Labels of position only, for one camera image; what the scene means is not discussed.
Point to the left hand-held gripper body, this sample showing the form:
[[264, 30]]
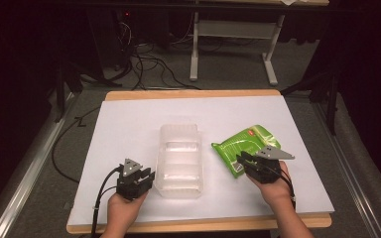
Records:
[[131, 185]]

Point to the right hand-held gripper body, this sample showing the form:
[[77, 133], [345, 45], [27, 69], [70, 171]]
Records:
[[267, 165]]

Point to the green snack packet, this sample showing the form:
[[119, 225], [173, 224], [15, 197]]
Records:
[[244, 145]]

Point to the person's left hand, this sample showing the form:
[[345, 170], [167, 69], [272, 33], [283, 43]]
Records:
[[124, 209]]

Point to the person's right hand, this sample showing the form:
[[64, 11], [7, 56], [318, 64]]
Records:
[[274, 193]]

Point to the clear plastic container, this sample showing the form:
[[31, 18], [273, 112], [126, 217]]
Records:
[[179, 162]]

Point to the white table sheet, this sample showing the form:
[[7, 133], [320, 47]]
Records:
[[129, 129]]

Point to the wooden table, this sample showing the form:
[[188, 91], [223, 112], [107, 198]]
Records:
[[191, 94]]

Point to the black stand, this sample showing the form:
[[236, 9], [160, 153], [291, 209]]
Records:
[[327, 92], [64, 86]]

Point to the dark computer tower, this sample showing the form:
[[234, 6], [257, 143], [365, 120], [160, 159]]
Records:
[[109, 36]]

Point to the metal floor rail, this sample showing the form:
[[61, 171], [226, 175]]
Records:
[[347, 172], [23, 172]]

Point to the white metal desk frame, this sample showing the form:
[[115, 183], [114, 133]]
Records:
[[234, 29]]

